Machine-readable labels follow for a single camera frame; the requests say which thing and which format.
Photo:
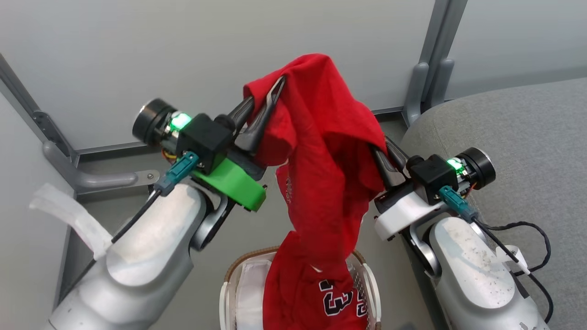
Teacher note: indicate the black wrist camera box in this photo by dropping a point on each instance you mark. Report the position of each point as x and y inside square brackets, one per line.
[431, 176]
[204, 137]

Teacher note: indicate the white tape strip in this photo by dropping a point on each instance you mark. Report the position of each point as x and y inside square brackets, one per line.
[73, 215]

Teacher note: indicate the grey partition foot with screw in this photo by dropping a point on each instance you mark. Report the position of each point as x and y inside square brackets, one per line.
[91, 176]

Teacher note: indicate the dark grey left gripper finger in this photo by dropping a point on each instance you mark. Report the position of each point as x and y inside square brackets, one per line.
[259, 123]
[240, 112]

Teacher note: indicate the red basketball jersey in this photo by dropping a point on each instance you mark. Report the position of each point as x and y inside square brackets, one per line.
[330, 137]

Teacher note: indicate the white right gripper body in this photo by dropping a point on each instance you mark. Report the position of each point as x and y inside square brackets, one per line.
[403, 206]

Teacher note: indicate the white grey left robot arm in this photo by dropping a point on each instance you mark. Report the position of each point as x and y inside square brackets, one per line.
[151, 238]

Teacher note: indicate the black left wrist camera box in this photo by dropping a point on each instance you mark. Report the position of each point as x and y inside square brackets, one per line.
[204, 137]

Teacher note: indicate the grey partition foot beside sofa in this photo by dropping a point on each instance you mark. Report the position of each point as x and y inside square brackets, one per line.
[419, 87]

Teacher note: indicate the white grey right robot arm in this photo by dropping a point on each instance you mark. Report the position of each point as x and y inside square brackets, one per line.
[472, 275]

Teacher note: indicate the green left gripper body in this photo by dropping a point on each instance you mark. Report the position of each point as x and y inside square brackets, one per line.
[234, 181]

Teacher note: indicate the white fabric basket liner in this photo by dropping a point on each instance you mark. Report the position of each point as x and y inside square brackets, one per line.
[250, 298]

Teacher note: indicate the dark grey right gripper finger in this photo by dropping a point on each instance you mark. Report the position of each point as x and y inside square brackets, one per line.
[383, 167]
[398, 156]

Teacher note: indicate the grey fabric sofa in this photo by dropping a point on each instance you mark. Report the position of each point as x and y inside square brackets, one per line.
[527, 137]

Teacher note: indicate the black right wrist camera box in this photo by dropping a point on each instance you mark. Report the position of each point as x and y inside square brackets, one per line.
[431, 176]

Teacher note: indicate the white laundry basket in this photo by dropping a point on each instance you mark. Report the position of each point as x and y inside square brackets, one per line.
[224, 298]

